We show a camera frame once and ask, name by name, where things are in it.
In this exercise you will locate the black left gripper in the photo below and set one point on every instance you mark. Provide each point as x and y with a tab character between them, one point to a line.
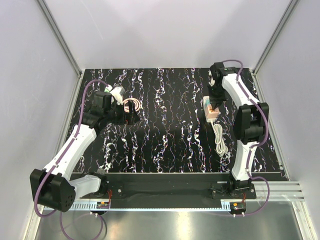
130	118

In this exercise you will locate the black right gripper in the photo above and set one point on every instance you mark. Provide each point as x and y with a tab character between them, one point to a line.
213	100

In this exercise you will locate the light blue plug adapter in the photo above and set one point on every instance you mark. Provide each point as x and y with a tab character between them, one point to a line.
206	102

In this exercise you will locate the white power strip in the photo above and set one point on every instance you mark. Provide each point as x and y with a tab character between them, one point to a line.
205	108

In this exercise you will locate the beige cube adapter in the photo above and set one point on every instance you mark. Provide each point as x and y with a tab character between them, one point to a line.
211	113

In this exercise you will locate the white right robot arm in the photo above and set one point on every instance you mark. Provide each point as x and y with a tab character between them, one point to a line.
250	126

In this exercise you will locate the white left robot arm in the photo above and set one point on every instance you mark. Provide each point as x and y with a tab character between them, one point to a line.
52	186

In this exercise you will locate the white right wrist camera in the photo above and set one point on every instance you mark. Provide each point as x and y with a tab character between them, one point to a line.
211	79

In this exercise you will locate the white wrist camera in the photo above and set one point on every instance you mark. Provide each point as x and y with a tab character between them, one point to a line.
211	79
117	94

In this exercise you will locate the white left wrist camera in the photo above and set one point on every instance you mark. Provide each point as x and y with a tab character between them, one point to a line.
117	94

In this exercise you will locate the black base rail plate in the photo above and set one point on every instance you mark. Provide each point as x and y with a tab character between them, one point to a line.
217	185

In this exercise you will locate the aluminium frame rail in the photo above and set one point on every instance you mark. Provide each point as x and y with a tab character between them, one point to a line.
180	196

